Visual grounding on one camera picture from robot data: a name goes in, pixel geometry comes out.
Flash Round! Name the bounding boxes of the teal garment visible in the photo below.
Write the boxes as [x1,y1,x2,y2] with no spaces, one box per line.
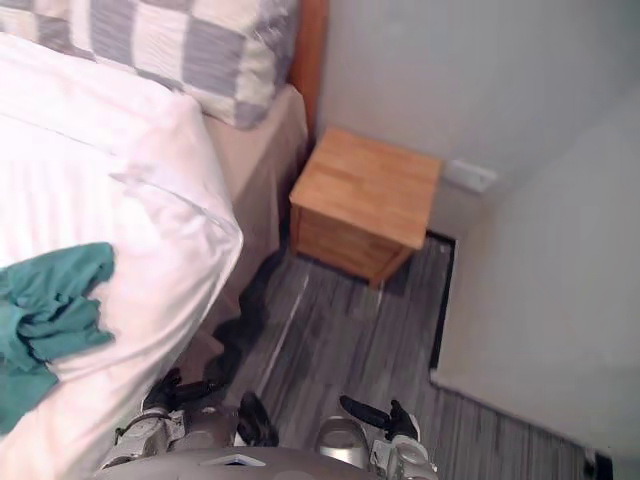
[0,241,117,435]

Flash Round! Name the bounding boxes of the small grey white checkered pillow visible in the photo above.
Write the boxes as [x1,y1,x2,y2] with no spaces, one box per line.
[0,0,99,64]

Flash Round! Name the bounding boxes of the grey robot torso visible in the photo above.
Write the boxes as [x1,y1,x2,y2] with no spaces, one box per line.
[97,444,374,480]

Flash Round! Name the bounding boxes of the black baseboard strip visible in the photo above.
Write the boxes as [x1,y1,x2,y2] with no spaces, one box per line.
[424,230,459,372]

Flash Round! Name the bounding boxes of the silver right robot leg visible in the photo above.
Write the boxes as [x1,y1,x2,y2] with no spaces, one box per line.
[317,416,374,462]

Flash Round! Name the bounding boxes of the silver left robot leg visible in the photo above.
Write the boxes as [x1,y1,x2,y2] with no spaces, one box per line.
[185,391,280,449]

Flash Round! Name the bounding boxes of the beige mattress sheet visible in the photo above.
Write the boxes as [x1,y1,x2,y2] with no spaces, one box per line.
[199,83,310,321]

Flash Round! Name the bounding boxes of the large grey white checkered pillow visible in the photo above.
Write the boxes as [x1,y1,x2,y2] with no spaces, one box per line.
[69,0,301,132]

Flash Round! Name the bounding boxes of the white wall socket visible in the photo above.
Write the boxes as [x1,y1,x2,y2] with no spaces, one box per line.
[446,158,500,193]

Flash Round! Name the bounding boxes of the silver robot leg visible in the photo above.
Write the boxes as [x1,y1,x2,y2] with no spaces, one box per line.
[185,391,280,449]
[317,416,374,462]

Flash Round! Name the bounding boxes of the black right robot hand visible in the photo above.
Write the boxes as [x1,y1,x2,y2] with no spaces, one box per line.
[339,394,422,443]

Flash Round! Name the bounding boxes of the white quilt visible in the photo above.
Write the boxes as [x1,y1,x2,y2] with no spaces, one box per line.
[0,32,245,480]

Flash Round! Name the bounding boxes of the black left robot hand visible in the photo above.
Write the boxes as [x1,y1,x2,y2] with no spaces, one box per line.
[147,368,225,407]

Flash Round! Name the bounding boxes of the wooden nightstand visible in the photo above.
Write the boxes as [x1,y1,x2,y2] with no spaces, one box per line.
[288,126,443,289]

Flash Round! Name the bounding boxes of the wooden headboard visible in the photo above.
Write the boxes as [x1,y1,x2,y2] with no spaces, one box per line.
[287,0,331,141]

